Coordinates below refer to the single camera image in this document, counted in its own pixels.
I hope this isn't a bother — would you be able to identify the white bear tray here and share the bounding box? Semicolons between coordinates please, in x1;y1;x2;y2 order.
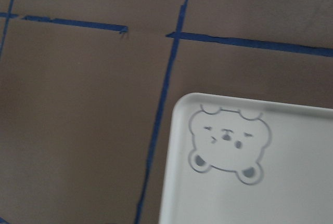
159;93;332;223

